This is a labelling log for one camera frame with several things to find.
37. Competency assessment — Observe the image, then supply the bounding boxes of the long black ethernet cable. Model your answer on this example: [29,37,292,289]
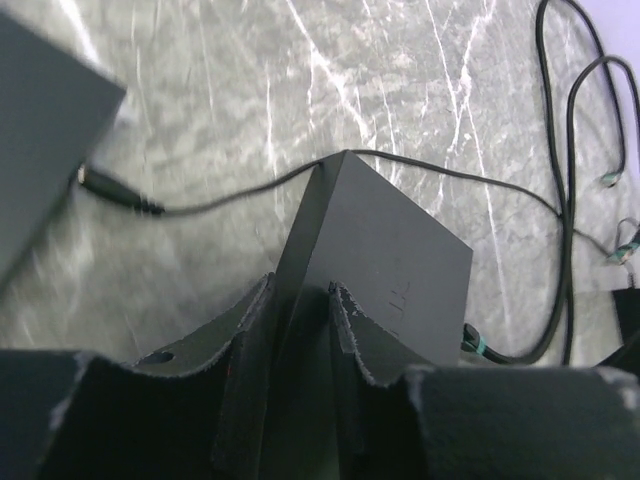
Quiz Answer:
[458,0,581,367]

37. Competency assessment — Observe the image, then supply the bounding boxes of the black network switch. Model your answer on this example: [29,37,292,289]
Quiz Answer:
[1,10,126,284]
[259,151,473,479]

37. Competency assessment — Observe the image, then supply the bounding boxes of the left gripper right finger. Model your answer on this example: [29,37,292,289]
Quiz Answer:
[329,284,639,479]

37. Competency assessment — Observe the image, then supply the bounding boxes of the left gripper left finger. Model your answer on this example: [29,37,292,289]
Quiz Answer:
[1,274,277,479]

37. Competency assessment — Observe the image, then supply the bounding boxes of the thin black power cable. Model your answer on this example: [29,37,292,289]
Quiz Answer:
[77,148,640,261]

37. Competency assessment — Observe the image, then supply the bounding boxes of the black power adapter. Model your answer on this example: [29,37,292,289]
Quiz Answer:
[612,288,640,344]

